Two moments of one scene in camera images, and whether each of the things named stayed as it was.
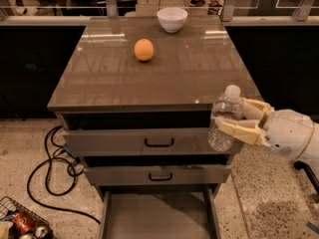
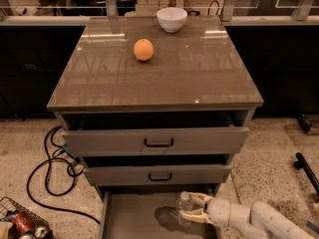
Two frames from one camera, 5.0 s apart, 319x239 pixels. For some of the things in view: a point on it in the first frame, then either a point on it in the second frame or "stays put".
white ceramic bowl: (171, 19) stays put
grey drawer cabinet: (134, 99) stays put
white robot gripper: (288, 130) -> (219, 211)
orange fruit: (144, 50) stays put
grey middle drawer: (158, 170) stays put
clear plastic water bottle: (228, 106) -> (184, 208)
